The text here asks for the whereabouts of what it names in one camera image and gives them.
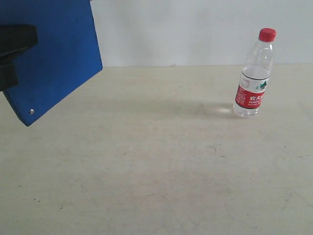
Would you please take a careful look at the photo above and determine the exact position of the clear water bottle red cap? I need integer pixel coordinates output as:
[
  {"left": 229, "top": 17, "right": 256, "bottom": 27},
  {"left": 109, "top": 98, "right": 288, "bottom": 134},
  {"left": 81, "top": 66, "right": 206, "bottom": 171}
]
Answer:
[{"left": 233, "top": 28, "right": 276, "bottom": 118}]

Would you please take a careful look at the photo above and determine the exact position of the blue notebook binder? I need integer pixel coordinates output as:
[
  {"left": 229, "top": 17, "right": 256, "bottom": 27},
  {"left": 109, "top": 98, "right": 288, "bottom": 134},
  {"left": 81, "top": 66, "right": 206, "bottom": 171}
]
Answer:
[{"left": 0, "top": 0, "right": 103, "bottom": 126}]

